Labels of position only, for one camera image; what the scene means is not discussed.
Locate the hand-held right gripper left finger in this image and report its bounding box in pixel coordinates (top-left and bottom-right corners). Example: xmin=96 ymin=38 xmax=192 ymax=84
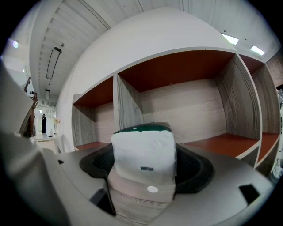
xmin=42 ymin=143 xmax=125 ymax=226

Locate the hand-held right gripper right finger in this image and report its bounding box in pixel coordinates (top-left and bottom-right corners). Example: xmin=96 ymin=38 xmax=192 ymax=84
xmin=137 ymin=143 xmax=276 ymax=226

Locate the white box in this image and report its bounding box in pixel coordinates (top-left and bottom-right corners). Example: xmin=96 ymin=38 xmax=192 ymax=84
xmin=110 ymin=122 xmax=177 ymax=185

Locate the wooden shelf unit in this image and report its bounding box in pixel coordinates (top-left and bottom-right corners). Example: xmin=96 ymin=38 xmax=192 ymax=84
xmin=72 ymin=45 xmax=282 ymax=196

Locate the grey wooden desk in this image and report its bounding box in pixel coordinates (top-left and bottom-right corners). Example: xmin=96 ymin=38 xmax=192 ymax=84
xmin=109 ymin=192 xmax=172 ymax=224

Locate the wooden staircase railing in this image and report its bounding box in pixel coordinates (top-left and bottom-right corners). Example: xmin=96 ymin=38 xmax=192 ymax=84
xmin=19 ymin=77 xmax=38 ymax=138

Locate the long black ceiling light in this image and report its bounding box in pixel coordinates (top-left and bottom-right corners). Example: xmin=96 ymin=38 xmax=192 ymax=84
xmin=46 ymin=47 xmax=62 ymax=80

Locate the rectangular ceiling panel light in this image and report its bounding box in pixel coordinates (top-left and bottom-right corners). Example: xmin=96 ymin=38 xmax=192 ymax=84
xmin=221 ymin=33 xmax=240 ymax=45
xmin=250 ymin=45 xmax=266 ymax=56

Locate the white round pedestal table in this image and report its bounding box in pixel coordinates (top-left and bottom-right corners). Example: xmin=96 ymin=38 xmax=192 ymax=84
xmin=30 ymin=133 xmax=66 ymax=154

